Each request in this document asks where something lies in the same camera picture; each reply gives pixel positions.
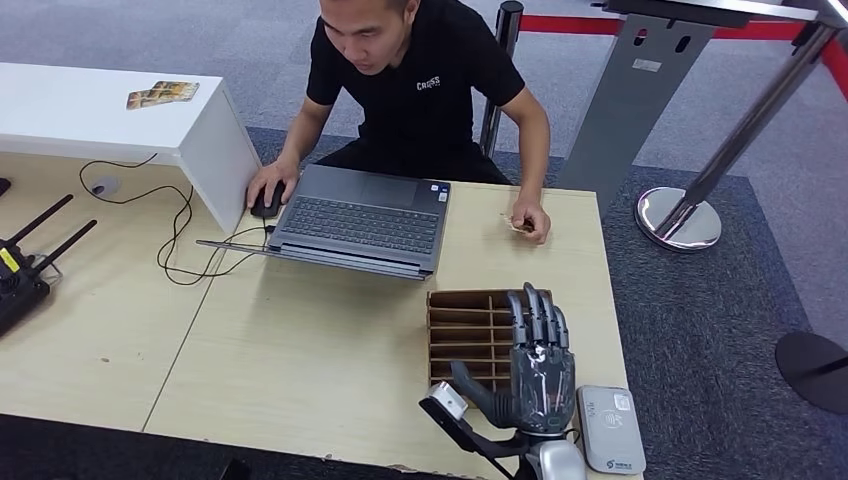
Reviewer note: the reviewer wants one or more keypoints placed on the person's right hand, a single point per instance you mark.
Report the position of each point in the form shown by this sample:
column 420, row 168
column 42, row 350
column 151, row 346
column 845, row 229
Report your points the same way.
column 273, row 175

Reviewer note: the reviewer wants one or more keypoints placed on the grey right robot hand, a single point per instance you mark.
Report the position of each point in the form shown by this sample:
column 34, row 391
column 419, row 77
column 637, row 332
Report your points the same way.
column 543, row 391

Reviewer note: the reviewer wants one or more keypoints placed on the person's left hand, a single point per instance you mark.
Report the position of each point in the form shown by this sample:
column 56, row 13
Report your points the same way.
column 535, row 218

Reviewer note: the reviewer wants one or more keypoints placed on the golden patterned ID card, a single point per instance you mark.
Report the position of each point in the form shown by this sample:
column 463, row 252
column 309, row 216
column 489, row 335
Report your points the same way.
column 515, row 224

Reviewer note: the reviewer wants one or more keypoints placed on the black computer mouse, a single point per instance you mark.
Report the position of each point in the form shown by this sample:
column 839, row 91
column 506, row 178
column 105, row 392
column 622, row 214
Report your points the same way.
column 266, row 210

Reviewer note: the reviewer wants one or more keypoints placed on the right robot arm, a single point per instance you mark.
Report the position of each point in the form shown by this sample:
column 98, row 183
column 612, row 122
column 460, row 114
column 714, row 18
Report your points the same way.
column 556, row 460

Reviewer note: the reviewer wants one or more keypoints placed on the person's right forearm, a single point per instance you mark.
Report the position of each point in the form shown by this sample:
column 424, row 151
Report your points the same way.
column 301, row 136

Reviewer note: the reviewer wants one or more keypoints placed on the person's left forearm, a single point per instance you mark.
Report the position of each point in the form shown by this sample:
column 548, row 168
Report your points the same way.
column 538, row 162

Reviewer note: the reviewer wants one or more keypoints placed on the white card reader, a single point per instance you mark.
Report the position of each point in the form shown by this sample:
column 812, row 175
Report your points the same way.
column 613, row 430

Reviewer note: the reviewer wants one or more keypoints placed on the brown wooden card organizer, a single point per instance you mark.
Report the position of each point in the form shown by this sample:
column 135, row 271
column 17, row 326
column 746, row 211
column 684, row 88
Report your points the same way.
column 464, row 318

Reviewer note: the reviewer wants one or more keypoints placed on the person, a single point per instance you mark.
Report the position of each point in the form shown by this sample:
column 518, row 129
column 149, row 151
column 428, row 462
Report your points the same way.
column 417, row 112

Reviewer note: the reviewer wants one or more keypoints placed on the grey laptop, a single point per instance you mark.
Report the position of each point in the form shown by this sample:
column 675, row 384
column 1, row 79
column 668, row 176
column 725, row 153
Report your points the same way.
column 364, row 222

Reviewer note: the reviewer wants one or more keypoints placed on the grey sign stand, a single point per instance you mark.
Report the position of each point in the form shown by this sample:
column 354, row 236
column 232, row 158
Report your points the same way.
column 629, row 112

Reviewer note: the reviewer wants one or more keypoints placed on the white desk shelf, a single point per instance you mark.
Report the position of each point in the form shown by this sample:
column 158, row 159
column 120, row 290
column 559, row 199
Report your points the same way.
column 99, row 112

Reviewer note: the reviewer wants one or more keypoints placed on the red barrier belt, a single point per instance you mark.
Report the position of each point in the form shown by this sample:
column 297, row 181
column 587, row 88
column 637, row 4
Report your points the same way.
column 838, row 69
column 570, row 25

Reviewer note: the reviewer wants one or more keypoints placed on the small dark object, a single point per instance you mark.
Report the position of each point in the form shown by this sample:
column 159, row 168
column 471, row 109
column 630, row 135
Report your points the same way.
column 4, row 187

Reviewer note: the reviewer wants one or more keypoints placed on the black round base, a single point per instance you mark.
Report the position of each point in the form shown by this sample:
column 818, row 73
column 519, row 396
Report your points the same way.
column 815, row 371

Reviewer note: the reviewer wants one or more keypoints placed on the black router with antennas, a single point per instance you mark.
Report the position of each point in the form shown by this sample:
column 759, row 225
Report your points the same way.
column 20, row 291

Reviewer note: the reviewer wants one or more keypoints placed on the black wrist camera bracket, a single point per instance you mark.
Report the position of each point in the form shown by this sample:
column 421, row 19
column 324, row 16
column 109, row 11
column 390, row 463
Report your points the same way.
column 477, row 444

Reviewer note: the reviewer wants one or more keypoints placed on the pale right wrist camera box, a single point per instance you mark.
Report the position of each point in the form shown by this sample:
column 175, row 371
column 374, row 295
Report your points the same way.
column 446, row 401

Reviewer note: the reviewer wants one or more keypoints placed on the chrome stanchion post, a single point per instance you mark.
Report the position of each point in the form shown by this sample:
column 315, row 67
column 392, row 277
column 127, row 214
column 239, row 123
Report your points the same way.
column 676, row 222

